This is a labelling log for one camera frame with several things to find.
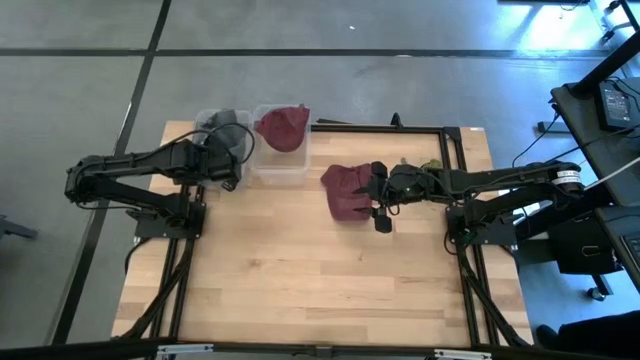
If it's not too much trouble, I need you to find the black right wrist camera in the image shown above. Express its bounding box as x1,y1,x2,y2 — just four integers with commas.
395,165,427,199

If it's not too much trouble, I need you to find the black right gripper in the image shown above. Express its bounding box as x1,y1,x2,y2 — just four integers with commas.
368,161,401,234

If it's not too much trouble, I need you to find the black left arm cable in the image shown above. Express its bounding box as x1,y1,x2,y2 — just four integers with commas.
134,122,256,169

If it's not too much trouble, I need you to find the black power supply box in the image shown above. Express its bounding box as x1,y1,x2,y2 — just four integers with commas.
597,79,635,133

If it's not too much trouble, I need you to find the black desk post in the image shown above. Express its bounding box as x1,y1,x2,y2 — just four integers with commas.
569,29,640,99

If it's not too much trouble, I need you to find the white cable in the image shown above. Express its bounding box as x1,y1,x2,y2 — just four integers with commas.
582,157,640,191

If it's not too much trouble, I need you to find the black keyboard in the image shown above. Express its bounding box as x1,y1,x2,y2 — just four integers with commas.
619,234,640,264

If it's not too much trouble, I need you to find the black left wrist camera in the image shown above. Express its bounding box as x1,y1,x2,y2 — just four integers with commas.
172,142,201,179

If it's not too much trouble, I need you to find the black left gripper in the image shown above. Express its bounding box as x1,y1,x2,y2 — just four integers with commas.
198,141,242,193

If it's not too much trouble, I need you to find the dark grey baseball cap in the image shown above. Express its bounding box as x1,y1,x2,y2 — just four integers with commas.
202,109,240,136

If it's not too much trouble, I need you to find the black chair base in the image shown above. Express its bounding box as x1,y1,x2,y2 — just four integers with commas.
0,214,39,241

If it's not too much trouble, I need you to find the black aluminium table frame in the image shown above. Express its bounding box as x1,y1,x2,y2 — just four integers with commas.
118,123,532,350

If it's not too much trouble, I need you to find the maroon baseball cap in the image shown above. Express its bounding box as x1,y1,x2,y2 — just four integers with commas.
254,104,311,154
320,163,375,223

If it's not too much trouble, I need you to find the black camera rig bar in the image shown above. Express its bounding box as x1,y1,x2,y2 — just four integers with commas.
0,338,640,360

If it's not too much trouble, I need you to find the person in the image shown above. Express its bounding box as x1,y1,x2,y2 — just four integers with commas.
534,309,640,360

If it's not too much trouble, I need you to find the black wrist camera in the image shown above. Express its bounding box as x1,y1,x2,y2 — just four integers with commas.
172,142,201,179
395,165,427,199

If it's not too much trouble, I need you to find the clear plastic bin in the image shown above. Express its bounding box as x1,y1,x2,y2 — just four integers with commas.
192,108,254,189
251,103,312,187

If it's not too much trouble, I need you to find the black side desk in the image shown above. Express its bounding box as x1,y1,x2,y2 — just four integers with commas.
549,77,640,294

